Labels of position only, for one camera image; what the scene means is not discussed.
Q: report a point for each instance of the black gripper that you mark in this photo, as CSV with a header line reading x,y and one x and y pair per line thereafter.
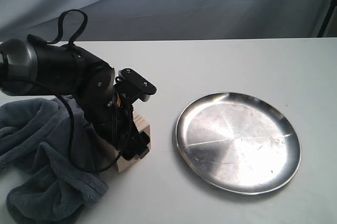
x,y
106,124

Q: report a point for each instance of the light wooden cube block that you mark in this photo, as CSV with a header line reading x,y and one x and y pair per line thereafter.
x,y
138,147

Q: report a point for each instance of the grey-blue fleece towel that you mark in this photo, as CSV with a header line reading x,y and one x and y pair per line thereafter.
x,y
62,179

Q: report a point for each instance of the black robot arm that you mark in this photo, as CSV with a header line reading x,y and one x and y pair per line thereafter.
x,y
31,68

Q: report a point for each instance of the round stainless steel plate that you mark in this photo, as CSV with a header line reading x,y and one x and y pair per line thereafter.
x,y
238,143

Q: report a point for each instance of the grey fabric backdrop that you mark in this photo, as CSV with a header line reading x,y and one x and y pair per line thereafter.
x,y
137,20

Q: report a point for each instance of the black backdrop stand pole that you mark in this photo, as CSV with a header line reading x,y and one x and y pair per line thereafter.
x,y
327,18

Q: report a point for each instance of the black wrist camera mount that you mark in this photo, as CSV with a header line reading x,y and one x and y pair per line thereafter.
x,y
132,86

